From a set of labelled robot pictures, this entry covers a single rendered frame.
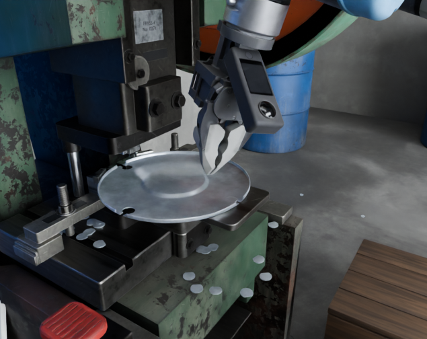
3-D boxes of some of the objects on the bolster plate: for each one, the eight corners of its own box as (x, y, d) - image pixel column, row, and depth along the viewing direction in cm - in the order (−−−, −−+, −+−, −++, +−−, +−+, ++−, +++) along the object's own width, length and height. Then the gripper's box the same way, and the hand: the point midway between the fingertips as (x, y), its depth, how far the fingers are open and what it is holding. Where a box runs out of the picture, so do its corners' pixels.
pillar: (87, 194, 82) (77, 130, 76) (79, 198, 81) (68, 132, 75) (80, 191, 83) (70, 128, 78) (71, 195, 82) (60, 130, 76)
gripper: (257, 25, 57) (216, 152, 67) (202, 13, 52) (167, 151, 62) (291, 45, 51) (240, 181, 61) (232, 33, 46) (187, 182, 56)
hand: (213, 169), depth 59 cm, fingers closed
